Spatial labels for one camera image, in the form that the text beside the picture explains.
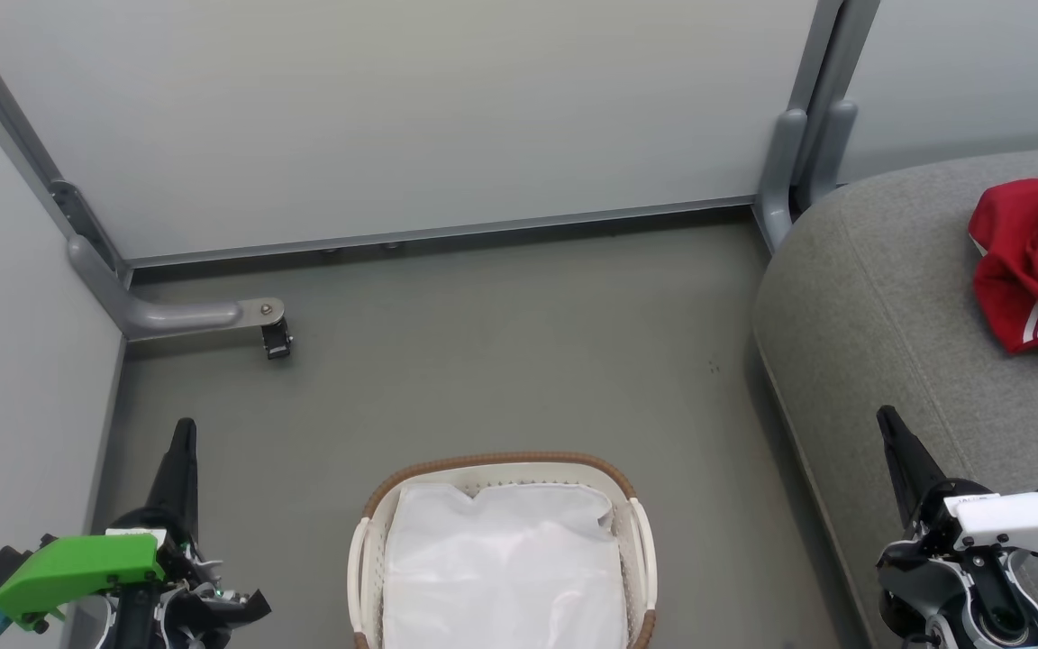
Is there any white woven laundry basket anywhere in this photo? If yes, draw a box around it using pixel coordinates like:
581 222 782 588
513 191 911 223
348 451 658 649

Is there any grey partition post with foot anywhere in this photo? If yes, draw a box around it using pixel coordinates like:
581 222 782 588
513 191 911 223
0 9 286 342

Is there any red jersey with white stripes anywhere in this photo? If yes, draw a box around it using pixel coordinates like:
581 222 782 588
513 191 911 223
968 144 1038 372

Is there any white basket liner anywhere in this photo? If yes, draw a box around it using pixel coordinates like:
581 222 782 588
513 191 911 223
382 480 628 649

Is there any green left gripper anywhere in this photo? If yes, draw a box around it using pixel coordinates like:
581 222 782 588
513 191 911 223
0 417 272 632

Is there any grey fabric sofa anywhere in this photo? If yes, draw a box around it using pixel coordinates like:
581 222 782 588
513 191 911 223
751 149 1038 649

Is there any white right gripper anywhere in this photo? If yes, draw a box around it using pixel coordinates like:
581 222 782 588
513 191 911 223
876 406 1038 564

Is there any black caster wheel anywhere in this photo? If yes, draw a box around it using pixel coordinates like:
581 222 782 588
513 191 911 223
262 317 295 360

